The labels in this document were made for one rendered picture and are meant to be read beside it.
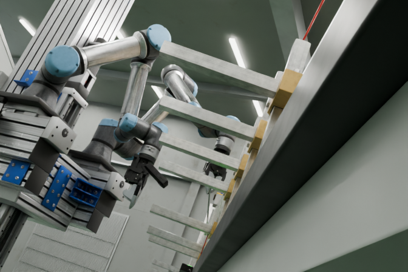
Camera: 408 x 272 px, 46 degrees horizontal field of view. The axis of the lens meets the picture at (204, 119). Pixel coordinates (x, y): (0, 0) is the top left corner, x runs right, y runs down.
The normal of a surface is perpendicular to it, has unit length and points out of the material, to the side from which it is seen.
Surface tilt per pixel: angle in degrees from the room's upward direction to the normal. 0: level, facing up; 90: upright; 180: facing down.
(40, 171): 90
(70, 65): 96
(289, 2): 180
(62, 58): 95
